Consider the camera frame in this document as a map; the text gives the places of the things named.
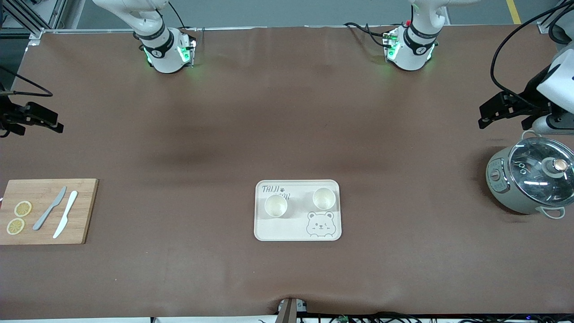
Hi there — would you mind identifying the white plastic cup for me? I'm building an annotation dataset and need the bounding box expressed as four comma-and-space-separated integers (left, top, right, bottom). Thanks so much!
312, 187, 336, 210
264, 194, 288, 218

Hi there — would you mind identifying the cream tray with bear print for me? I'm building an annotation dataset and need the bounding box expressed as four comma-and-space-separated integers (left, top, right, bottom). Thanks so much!
254, 179, 342, 242

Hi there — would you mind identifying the glass pot lid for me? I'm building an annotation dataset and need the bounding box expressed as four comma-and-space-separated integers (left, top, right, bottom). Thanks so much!
508, 138, 574, 208

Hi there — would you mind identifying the grey plastic knife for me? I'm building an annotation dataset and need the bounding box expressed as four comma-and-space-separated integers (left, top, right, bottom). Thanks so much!
32, 186, 67, 231

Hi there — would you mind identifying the white plastic knife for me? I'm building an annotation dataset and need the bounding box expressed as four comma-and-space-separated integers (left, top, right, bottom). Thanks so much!
52, 190, 78, 239

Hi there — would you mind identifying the wooden cutting board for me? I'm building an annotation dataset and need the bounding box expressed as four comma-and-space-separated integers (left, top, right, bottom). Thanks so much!
0, 179, 99, 245

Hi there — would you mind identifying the brown table cover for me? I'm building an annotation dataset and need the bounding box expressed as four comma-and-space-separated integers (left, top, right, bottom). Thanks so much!
0, 25, 574, 320

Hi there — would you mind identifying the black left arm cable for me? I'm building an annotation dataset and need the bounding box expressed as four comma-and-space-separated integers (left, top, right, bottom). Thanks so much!
491, 7, 574, 111

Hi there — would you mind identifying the aluminium frame profile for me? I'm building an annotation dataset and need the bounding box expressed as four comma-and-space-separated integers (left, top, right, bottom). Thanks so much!
538, 0, 574, 35
0, 0, 68, 46

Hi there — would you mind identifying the black base power cable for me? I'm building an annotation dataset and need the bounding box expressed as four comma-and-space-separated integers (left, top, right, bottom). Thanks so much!
343, 22, 391, 48
168, 0, 187, 30

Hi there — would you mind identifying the grey table edge bracket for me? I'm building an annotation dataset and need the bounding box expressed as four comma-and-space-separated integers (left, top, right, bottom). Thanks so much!
277, 297, 308, 323

